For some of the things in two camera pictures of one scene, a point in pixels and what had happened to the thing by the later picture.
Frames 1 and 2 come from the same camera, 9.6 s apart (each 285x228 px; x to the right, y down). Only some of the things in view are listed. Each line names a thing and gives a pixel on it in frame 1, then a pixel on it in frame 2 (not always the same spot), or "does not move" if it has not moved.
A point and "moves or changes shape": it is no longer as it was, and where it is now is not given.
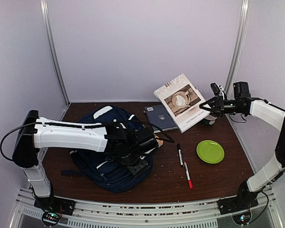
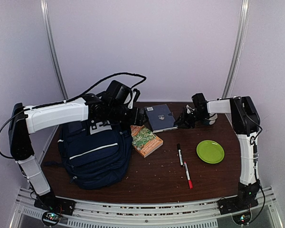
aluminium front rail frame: [269, 213] does not move
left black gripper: [137, 170] → [137, 118]
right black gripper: [216, 100] → [184, 119]
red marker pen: [190, 183] does not move
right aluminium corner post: [232, 76] does not move
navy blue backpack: [98, 167] moves or changes shape
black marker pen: [180, 155] does not move
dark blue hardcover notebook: [158, 116] does not move
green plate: [210, 151] does not move
